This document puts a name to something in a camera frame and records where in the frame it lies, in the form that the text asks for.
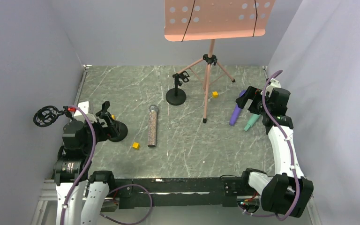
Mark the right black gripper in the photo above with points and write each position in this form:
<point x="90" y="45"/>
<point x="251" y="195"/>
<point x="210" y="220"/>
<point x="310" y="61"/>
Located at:
<point x="250" y="99"/>

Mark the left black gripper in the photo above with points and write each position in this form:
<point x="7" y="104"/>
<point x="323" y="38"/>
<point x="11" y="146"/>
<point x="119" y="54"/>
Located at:
<point x="103" y="117"/>

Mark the purple microphone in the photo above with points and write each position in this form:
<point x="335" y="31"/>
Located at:
<point x="237" y="110"/>

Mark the black round-base mic stand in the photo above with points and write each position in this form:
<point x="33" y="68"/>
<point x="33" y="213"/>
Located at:
<point x="123" y="133"/>
<point x="177" y="96"/>

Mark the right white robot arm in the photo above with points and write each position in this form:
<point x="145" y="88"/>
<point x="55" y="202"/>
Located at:
<point x="288" y="191"/>

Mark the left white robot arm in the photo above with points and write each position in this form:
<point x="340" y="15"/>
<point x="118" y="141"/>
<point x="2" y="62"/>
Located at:
<point x="80" y="197"/>

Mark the yellow cube near music stand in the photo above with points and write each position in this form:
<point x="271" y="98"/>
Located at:
<point x="215" y="94"/>

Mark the pink music stand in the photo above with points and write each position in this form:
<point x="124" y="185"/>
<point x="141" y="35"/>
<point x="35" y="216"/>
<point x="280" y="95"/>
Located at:
<point x="192" y="20"/>

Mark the mint green microphone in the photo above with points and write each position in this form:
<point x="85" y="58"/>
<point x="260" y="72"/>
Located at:
<point x="253" y="119"/>

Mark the yellow cube front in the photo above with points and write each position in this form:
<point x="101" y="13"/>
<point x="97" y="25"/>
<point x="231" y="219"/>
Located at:
<point x="136" y="146"/>

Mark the glitter silver-head microphone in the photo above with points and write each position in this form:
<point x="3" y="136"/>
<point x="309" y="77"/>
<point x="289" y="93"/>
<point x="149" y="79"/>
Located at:
<point x="153" y="119"/>

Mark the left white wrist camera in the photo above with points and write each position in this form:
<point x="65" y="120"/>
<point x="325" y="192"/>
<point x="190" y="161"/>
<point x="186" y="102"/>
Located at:
<point x="87" y="108"/>

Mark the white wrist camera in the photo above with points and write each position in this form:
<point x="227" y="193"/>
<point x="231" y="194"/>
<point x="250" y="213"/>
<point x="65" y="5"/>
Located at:
<point x="87" y="108"/>
<point x="272" y="84"/>

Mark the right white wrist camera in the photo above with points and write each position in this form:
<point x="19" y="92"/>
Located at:
<point x="272" y="84"/>

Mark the black shock-mount tripod stand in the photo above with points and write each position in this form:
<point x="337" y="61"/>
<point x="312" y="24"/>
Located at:
<point x="49" y="114"/>

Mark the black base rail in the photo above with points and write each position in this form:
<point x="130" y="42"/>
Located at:
<point x="226" y="191"/>

